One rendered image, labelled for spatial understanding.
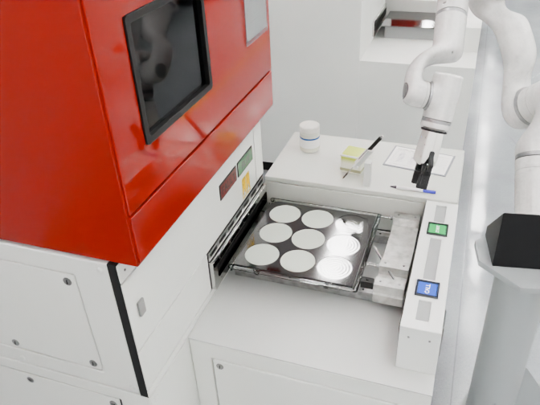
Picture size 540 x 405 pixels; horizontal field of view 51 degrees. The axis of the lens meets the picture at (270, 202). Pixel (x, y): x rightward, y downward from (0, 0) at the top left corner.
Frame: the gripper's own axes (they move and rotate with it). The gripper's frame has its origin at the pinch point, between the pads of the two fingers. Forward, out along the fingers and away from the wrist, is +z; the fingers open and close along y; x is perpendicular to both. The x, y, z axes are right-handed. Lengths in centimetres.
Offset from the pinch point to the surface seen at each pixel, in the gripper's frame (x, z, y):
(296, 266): -31.1, 28.3, 15.9
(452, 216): 10.9, 7.6, 4.4
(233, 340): -44, 46, 32
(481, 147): 97, 5, -237
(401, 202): -1.9, 9.1, -7.2
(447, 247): 7.2, 13.5, 18.3
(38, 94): -84, -12, 71
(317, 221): -26.5, 19.8, -4.7
